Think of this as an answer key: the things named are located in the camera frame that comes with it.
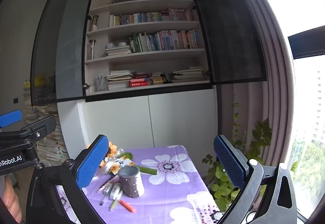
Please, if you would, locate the glass vase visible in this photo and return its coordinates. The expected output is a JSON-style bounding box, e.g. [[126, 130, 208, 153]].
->
[[88, 40, 96, 60]]

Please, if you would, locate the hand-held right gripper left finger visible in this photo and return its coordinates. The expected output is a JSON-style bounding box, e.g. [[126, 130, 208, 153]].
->
[[25, 134, 109, 224]]

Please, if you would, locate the row of green and pink books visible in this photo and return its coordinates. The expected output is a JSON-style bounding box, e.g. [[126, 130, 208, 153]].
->
[[128, 29, 201, 53]]

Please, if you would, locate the green potted plant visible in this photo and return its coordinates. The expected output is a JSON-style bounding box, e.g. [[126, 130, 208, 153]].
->
[[202, 103, 273, 212]]

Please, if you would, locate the orange pen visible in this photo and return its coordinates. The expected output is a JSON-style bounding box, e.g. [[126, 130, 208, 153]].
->
[[119, 199, 136, 213]]

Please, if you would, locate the white bookcase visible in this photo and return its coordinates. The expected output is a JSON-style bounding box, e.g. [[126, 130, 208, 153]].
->
[[82, 0, 216, 97]]

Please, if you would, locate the purple floral tablecloth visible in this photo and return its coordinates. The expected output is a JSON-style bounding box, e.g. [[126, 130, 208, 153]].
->
[[56, 145, 225, 224]]

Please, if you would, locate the small stack of brown books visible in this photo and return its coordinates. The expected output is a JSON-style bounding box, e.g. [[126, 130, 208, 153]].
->
[[150, 73, 173, 85]]

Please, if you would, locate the tall stack of worn books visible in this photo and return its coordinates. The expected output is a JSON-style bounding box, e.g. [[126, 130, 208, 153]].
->
[[107, 70, 134, 90]]

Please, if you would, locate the flat stack of white books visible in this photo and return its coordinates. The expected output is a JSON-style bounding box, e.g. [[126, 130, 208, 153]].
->
[[105, 42, 132, 56]]

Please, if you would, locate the stack of red books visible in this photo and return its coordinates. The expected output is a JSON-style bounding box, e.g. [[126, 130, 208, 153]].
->
[[129, 78, 151, 87]]

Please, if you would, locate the dark window frame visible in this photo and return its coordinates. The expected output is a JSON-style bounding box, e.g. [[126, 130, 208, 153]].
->
[[288, 25, 325, 59]]

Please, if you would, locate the dark glass cabinet door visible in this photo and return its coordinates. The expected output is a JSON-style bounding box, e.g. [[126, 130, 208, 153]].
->
[[30, 0, 98, 106], [182, 0, 267, 85]]

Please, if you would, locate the grey dotted pen holder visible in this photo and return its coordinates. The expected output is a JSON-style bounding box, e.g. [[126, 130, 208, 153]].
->
[[119, 165, 145, 198]]

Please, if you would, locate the person's left hand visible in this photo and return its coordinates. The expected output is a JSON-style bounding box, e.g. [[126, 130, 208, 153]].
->
[[0, 177, 23, 223]]

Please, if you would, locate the white lower cabinet door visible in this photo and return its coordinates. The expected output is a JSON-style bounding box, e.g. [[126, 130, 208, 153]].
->
[[148, 89, 219, 171], [84, 96, 155, 149]]

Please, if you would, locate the crochet flower bouquet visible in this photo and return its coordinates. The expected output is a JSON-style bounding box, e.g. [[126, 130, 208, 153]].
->
[[100, 141, 158, 176]]

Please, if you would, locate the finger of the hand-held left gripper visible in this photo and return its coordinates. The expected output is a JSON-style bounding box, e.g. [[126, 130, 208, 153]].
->
[[0, 115, 57, 142], [0, 109, 23, 128]]

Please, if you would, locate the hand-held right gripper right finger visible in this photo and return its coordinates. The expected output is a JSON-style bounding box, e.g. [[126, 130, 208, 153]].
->
[[213, 135, 297, 224]]

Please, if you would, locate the row of colourful books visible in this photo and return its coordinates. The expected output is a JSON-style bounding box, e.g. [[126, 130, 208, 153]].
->
[[109, 8, 193, 27]]

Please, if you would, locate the pale green pen gold clip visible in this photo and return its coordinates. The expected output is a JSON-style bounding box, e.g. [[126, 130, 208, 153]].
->
[[109, 195, 120, 212]]

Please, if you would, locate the white correction tape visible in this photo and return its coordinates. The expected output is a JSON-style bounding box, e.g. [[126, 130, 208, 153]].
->
[[110, 183, 123, 200]]

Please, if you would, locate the red pen clear cap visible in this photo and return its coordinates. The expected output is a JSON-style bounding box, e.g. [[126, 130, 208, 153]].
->
[[96, 174, 119, 193]]

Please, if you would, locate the tall stack of papers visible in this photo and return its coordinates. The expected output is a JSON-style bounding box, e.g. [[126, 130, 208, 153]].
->
[[23, 102, 69, 166]]

